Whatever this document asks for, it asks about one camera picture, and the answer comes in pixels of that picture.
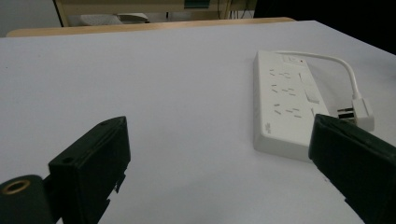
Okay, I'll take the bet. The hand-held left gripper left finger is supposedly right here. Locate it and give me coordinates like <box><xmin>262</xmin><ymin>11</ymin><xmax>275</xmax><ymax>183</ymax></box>
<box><xmin>48</xmin><ymin>116</ymin><xmax>132</xmax><ymax>224</ymax></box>

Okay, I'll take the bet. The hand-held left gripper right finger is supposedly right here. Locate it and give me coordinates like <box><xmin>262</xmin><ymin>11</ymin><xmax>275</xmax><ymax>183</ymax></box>
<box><xmin>307</xmin><ymin>113</ymin><xmax>396</xmax><ymax>224</ymax></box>

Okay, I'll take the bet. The white power plug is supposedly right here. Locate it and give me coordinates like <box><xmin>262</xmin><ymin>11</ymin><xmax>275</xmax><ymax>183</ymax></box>
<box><xmin>335</xmin><ymin>96</ymin><xmax>375</xmax><ymax>133</ymax></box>

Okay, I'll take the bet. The white power strip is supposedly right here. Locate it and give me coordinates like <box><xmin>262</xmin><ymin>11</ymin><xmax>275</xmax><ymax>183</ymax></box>
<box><xmin>252</xmin><ymin>49</ymin><xmax>331</xmax><ymax>162</ymax></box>

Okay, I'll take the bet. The light grey chair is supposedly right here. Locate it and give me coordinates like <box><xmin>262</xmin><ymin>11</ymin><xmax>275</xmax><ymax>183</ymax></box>
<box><xmin>79</xmin><ymin>12</ymin><xmax>149</xmax><ymax>26</ymax></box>

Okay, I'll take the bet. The wooden table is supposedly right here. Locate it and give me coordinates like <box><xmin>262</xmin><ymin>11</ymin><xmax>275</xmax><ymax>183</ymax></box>
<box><xmin>6</xmin><ymin>16</ymin><xmax>296</xmax><ymax>38</ymax></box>

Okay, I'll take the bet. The white power cable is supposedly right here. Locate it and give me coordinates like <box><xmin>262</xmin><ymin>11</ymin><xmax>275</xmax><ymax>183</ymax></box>
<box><xmin>274</xmin><ymin>49</ymin><xmax>362</xmax><ymax>101</ymax></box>

